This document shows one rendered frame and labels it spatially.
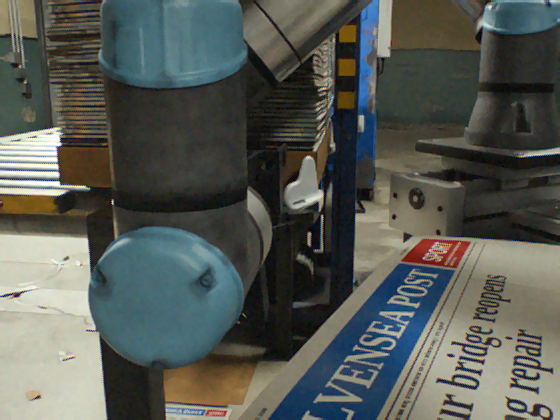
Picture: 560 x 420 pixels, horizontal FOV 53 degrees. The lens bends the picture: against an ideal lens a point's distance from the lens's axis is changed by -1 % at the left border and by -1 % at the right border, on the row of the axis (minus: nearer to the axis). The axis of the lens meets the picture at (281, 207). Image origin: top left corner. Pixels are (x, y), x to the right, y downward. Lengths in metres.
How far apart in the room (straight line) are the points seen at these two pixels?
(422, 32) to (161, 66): 9.11
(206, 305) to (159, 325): 0.03
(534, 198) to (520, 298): 0.69
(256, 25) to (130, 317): 0.22
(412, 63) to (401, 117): 0.85
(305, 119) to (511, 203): 0.45
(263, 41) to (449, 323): 0.24
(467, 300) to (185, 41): 0.18
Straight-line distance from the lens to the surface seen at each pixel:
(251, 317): 0.51
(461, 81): 9.42
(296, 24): 0.41
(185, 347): 0.29
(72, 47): 0.64
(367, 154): 4.19
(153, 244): 0.27
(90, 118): 0.64
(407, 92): 9.32
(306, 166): 0.55
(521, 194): 0.95
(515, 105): 0.95
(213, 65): 0.28
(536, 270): 0.33
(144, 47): 0.28
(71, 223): 0.65
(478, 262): 0.33
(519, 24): 0.95
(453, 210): 0.85
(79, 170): 0.65
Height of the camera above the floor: 0.93
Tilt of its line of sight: 13 degrees down
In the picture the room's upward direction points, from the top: straight up
